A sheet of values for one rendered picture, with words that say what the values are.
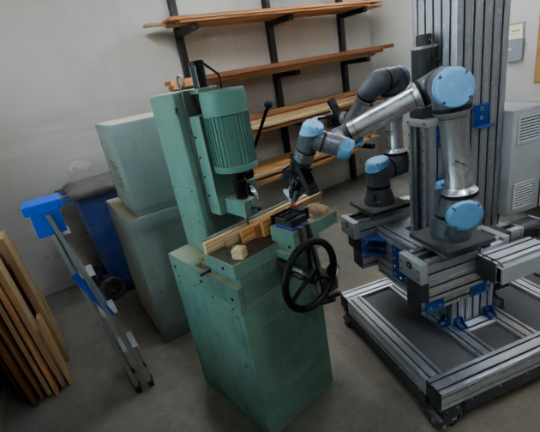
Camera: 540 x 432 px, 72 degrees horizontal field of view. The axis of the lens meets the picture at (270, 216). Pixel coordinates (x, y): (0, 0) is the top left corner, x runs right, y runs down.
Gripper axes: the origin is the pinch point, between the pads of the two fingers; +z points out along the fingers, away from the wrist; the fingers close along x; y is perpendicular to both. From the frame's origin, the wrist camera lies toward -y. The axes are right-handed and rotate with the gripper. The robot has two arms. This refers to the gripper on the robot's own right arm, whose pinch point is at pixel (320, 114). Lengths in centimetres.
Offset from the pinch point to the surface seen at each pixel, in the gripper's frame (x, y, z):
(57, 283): -191, 89, 175
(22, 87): -138, -69, 176
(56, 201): -152, -12, 5
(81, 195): -140, 13, 112
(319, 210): -59, 24, -60
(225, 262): -110, 19, -66
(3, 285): -195, 24, 39
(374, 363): -55, 117, -70
